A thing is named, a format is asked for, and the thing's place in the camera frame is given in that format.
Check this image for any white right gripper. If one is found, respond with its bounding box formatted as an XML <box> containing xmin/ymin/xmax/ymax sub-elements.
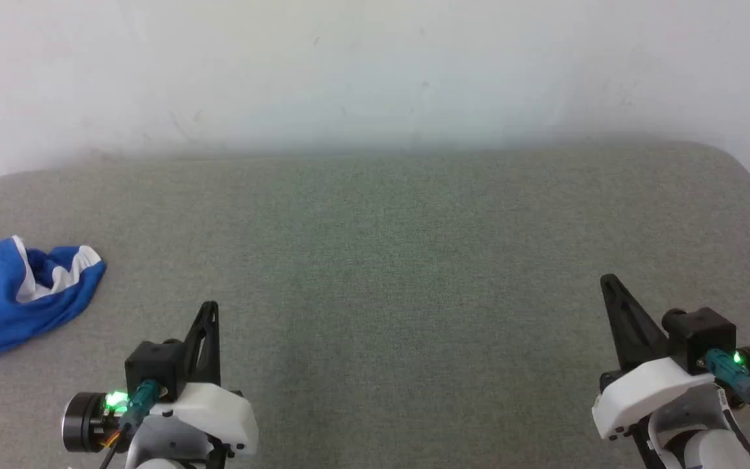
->
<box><xmin>591</xmin><ymin>274</ymin><xmax>740</xmax><ymax>469</ymax></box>

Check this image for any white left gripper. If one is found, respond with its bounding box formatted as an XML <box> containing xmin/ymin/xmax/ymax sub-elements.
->
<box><xmin>125</xmin><ymin>301</ymin><xmax>260</xmax><ymax>469</ymax></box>

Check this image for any black cylindrical left gripper motor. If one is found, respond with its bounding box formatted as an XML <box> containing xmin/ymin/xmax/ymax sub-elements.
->
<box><xmin>61</xmin><ymin>391</ymin><xmax>118</xmax><ymax>453</ymax></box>

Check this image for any grey-green fabric sofa cushion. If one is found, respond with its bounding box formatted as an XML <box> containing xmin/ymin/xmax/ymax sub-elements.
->
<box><xmin>0</xmin><ymin>140</ymin><xmax>750</xmax><ymax>469</ymax></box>

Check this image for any left black cable teal connector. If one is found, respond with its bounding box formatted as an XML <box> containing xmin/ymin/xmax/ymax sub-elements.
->
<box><xmin>98</xmin><ymin>380</ymin><xmax>161</xmax><ymax>469</ymax></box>

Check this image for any black cable teal connector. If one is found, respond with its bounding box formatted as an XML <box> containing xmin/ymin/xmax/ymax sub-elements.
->
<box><xmin>704</xmin><ymin>348</ymin><xmax>750</xmax><ymax>424</ymax></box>
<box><xmin>98</xmin><ymin>380</ymin><xmax>161</xmax><ymax>469</ymax></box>

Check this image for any right black cable teal connector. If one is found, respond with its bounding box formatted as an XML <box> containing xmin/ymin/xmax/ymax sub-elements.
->
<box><xmin>704</xmin><ymin>348</ymin><xmax>750</xmax><ymax>424</ymax></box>

